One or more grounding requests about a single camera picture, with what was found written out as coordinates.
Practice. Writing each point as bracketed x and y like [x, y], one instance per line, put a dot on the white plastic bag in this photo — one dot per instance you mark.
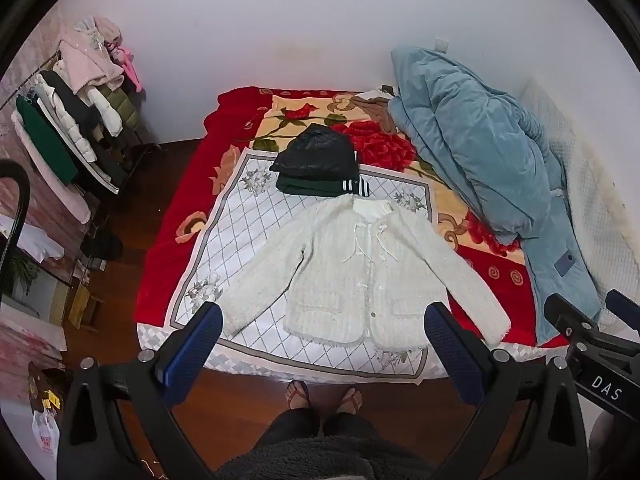
[45, 435]

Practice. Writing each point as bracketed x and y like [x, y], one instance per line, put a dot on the white cloth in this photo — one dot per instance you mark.
[30, 240]

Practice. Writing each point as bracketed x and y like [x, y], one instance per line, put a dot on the olive puffer jacket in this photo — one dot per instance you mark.
[125, 107]

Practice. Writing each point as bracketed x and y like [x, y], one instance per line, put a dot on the person's foot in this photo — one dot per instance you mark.
[350, 400]
[297, 395]

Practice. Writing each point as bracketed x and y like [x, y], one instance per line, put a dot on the black metal clothes rack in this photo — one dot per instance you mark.
[142, 146]

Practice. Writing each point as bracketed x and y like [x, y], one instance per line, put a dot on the black shoes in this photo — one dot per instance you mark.
[100, 246]

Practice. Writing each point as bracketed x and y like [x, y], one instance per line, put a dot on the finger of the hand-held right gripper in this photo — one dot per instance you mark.
[622, 302]
[564, 312]

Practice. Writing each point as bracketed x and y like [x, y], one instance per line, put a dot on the green hanging garment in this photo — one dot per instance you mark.
[45, 140]

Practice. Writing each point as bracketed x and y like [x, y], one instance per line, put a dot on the small wooden stool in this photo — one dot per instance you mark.
[85, 305]

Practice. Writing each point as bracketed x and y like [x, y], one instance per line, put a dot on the person's dark pants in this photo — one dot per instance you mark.
[310, 425]

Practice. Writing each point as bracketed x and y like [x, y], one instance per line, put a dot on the white textured bed sheet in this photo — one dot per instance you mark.
[590, 200]

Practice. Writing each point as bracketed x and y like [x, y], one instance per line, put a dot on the person's dark fleece jacket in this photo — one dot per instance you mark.
[320, 460]

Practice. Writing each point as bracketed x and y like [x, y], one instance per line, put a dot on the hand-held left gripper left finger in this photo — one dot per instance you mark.
[196, 347]

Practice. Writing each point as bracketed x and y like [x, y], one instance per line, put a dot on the green potted plant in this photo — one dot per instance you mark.
[22, 272]

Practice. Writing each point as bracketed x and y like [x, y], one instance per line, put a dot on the red floral blanket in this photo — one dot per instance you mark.
[200, 160]

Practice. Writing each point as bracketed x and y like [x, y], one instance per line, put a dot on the person's left foot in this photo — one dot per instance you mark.
[297, 395]

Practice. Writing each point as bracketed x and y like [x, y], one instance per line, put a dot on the black hanging garment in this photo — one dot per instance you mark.
[70, 96]

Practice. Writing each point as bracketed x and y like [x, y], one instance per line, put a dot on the light blue quilt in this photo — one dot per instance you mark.
[465, 135]

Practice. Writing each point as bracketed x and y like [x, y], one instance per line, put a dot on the person's right foot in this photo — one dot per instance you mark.
[350, 400]

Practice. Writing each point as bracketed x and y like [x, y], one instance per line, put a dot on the green folded garment white stripes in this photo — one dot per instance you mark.
[305, 186]

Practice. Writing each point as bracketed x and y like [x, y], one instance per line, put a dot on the white fuzzy cardigan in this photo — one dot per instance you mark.
[340, 280]

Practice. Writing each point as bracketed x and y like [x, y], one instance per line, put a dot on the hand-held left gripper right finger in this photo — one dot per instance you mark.
[452, 352]

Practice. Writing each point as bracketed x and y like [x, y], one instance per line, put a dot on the brown cloth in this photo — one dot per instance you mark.
[375, 110]

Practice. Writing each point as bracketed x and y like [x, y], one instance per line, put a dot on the black folded jacket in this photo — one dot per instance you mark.
[312, 152]

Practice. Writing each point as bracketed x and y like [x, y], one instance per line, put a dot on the pink coat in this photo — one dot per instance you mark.
[90, 65]

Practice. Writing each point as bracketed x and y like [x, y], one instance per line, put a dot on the white diamond-pattern blanket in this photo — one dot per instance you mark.
[240, 230]

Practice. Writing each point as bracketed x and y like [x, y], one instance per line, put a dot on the blue-grey phone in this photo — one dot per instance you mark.
[566, 263]

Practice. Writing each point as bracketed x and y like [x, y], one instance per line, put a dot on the pale pink fleece cloth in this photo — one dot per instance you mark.
[62, 197]

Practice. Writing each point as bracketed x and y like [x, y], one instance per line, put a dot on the white puffer jacket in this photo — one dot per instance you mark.
[70, 125]

